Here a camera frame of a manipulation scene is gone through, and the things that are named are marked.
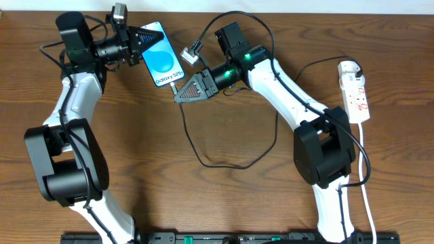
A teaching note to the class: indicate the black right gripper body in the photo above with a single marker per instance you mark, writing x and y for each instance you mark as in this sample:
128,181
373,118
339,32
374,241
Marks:
208,84

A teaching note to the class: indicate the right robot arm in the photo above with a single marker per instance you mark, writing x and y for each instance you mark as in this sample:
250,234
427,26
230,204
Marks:
324,147

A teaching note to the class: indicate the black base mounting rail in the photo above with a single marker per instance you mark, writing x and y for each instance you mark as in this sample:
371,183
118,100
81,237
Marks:
292,237

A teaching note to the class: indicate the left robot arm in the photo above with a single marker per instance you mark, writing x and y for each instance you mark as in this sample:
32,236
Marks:
67,160

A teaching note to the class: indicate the white USB charger adapter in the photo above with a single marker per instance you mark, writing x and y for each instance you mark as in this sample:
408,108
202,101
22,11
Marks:
350,67

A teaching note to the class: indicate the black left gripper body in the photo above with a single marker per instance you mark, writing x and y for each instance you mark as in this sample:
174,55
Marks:
125,45

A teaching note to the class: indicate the white power strip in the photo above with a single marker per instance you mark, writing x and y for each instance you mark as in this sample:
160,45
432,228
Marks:
354,97

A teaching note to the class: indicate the blue screen Galaxy smartphone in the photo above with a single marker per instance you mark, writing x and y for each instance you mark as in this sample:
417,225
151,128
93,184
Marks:
161,60

